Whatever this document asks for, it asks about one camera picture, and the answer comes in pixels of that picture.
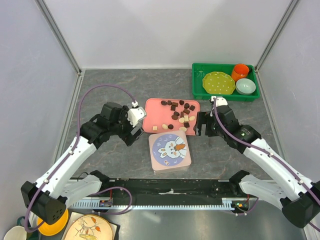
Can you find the decorated bird plate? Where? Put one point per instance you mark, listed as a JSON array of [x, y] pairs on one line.
[[90, 227]]

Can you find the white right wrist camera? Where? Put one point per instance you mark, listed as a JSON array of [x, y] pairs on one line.
[[217, 101]]

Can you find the green plastic bin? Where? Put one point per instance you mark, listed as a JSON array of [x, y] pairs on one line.
[[199, 70]]

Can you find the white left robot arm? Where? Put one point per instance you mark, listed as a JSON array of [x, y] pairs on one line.
[[50, 195]]

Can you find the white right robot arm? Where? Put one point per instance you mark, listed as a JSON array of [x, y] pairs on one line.
[[297, 196]]

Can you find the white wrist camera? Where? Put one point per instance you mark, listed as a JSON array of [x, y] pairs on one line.
[[136, 114], [217, 101]]

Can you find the yellow-green dotted plate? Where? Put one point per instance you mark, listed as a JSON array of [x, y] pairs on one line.
[[218, 83]]

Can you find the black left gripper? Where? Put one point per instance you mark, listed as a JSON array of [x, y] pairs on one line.
[[128, 137]]

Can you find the dark striped square chocolate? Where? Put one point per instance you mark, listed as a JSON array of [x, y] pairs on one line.
[[186, 125]]

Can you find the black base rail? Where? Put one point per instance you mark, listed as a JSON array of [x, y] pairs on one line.
[[171, 192]]

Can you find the pink chocolate tray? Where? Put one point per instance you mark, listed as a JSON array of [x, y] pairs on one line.
[[168, 111]]

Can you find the silver tin lid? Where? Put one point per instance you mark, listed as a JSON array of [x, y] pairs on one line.
[[169, 152]]

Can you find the white mug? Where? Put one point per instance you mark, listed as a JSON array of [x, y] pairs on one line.
[[16, 233]]

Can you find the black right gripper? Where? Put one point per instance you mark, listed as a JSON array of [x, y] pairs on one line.
[[204, 117]]

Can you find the yellow bowl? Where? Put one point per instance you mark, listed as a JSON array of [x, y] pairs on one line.
[[55, 228]]

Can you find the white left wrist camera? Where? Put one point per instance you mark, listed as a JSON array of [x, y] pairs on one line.
[[136, 114]]

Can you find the pale green bowl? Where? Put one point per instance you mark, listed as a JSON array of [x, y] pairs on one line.
[[245, 86]]

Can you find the dark green mug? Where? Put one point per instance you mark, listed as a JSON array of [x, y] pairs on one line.
[[29, 235]]

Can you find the orange cup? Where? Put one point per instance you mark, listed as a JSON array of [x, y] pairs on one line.
[[240, 71]]

